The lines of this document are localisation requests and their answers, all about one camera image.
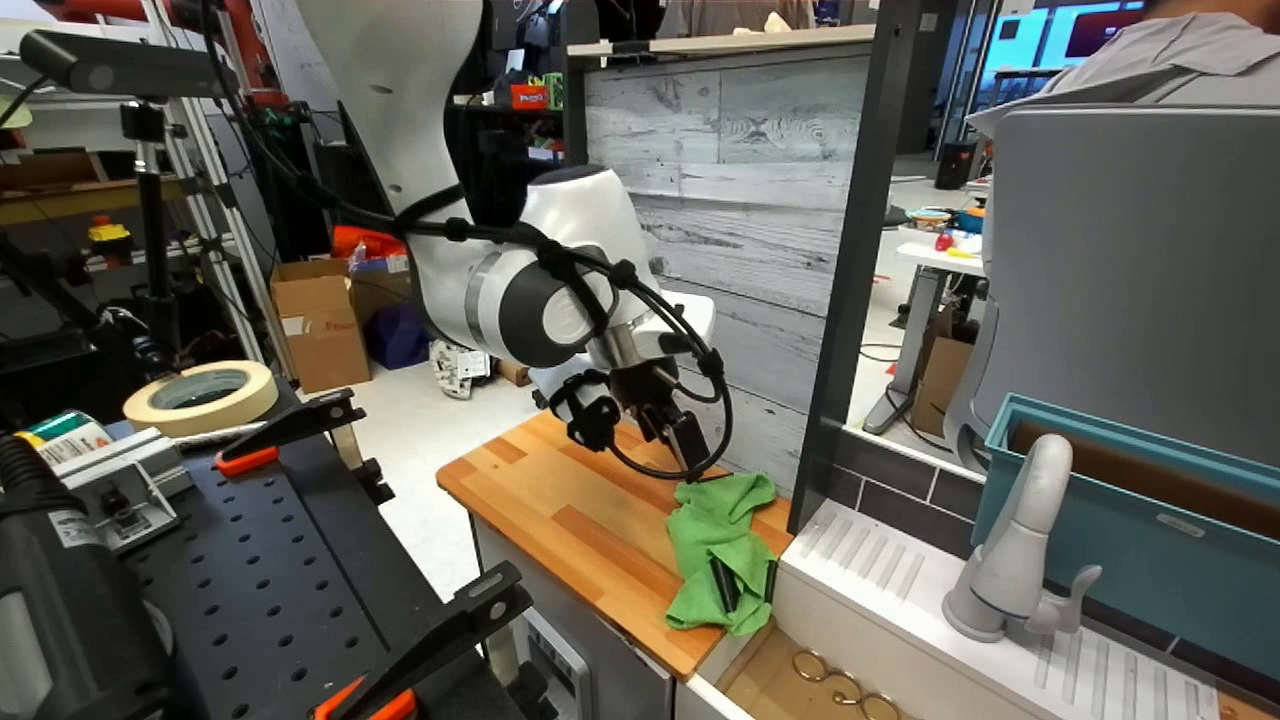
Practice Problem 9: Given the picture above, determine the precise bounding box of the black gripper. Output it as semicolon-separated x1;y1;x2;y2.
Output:
599;347;721;487

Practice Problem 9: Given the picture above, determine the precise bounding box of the green cloth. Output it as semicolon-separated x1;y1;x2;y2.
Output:
661;467;782;644

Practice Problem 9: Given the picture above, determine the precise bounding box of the wooden counter top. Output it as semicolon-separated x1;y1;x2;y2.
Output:
437;410;805;684

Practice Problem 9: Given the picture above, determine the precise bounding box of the white floor device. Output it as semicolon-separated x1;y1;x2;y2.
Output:
422;335;499;404

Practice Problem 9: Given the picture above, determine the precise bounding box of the grey cabinet with drawers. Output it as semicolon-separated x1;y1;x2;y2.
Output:
468;510;701;720

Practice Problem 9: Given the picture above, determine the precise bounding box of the dark grey tile backsplash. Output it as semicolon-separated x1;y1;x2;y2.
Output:
809;414;992;560

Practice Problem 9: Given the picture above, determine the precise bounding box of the grey wood-print panel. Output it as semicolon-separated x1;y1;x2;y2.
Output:
562;19;878;498

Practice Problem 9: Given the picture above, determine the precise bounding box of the white sink unit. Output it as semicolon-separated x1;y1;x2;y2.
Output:
677;494;1224;720

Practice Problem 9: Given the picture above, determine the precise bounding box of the cardboard box under table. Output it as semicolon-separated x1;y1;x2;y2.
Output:
902;331;979;441

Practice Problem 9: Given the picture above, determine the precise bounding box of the dark blue bag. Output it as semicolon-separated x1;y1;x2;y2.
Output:
362;304;432;371

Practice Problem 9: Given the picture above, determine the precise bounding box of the white round table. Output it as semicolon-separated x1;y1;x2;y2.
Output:
860;234;992;441

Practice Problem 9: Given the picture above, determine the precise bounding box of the orange black bar clamp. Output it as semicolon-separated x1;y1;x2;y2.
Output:
309;554;538;720
207;385;398;509

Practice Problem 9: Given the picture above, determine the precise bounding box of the orange object behind box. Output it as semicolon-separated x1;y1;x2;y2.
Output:
329;220;413;264

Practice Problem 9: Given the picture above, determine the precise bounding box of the open cardboard box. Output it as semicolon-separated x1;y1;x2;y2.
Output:
267;252;380;396

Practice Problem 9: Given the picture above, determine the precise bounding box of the grey toy faucet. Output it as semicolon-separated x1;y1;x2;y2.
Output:
939;429;1108;653

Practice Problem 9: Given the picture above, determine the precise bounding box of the small red box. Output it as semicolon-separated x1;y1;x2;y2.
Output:
503;80;556;115

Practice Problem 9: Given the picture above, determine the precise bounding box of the black perforated board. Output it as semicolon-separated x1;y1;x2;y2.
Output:
112;432;529;720

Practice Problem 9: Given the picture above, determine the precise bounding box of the teal storage bin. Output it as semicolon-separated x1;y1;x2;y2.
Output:
968;389;1280;699

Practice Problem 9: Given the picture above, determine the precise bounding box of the masking tape roll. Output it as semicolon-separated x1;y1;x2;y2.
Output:
119;357;282;441

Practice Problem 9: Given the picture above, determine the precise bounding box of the large grey box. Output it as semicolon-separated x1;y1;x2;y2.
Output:
964;101;1280;471

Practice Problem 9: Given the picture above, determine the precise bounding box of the computer monitor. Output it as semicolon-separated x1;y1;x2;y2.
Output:
977;0;1150;86

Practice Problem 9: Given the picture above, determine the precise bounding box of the small yellow object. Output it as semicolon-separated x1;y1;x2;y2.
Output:
85;217;136;252

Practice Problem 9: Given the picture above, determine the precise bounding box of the yellow green labelled box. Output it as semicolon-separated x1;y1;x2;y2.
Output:
10;406;119;477

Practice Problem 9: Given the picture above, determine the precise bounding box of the black device housing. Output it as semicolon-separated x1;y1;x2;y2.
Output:
0;435;181;720

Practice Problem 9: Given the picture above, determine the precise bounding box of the person in grey shirt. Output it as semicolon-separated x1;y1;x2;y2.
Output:
964;0;1280;140

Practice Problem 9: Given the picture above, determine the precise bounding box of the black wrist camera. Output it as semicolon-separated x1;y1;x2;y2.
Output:
545;367;628;453

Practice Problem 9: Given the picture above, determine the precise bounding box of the black frame post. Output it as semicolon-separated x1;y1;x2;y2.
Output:
787;0;928;535

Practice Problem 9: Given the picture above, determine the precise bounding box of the aluminium extrusion rail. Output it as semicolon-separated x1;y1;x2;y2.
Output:
49;432;189;552

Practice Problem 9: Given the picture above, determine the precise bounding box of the black camera stand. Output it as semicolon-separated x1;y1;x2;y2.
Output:
117;94;189;371

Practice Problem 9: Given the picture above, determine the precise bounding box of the black stereo camera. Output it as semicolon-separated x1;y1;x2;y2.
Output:
15;22;207;101

